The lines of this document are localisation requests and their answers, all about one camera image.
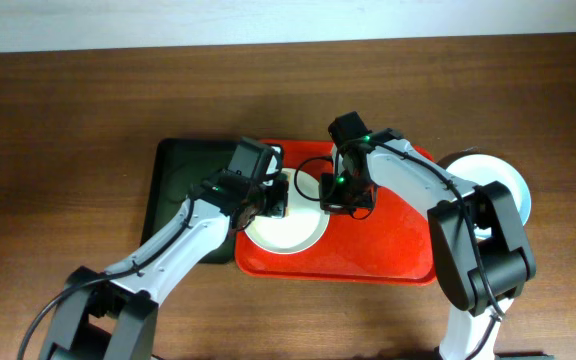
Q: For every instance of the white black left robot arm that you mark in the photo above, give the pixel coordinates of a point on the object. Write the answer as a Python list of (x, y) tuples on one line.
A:
[(113, 314)]

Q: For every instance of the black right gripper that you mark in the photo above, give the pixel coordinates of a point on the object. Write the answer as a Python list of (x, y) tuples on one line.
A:
[(341, 201)]

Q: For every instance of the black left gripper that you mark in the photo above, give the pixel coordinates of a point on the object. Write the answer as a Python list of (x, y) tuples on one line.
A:
[(276, 203)]

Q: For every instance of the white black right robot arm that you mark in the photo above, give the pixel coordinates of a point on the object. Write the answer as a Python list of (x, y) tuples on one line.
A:
[(480, 251)]

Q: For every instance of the red plastic tray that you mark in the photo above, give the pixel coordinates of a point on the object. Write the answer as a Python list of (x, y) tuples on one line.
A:
[(390, 246)]

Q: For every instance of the black rectangular tray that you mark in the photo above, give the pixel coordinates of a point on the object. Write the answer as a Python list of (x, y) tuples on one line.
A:
[(179, 164)]

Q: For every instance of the white plate with red smear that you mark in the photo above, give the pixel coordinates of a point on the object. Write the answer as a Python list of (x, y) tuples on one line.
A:
[(483, 169)]

